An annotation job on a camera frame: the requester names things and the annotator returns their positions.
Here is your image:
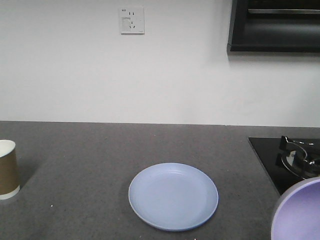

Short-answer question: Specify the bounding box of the black stove burner grate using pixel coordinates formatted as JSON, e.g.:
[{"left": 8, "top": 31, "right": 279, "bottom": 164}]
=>
[{"left": 275, "top": 135, "right": 320, "bottom": 180}]

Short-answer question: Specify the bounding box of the white wall power socket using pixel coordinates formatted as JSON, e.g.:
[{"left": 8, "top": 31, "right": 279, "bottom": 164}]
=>
[{"left": 118, "top": 7, "right": 145, "bottom": 35}]

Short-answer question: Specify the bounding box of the purple plastic bowl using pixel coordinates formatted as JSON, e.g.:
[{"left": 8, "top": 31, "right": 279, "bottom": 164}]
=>
[{"left": 270, "top": 177, "right": 320, "bottom": 240}]

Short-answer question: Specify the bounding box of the black range hood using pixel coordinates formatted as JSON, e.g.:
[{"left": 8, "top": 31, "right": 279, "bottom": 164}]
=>
[{"left": 227, "top": 0, "right": 320, "bottom": 53}]

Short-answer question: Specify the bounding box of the black glass gas stove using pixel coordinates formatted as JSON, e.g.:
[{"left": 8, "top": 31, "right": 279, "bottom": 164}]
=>
[{"left": 249, "top": 136, "right": 320, "bottom": 194}]

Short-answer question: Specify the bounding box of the light blue plastic plate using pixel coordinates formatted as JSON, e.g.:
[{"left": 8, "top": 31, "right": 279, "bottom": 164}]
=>
[{"left": 128, "top": 162, "right": 219, "bottom": 232}]

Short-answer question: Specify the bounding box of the brown paper cup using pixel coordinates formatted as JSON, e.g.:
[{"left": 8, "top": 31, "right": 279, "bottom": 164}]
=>
[{"left": 0, "top": 139, "right": 21, "bottom": 201}]

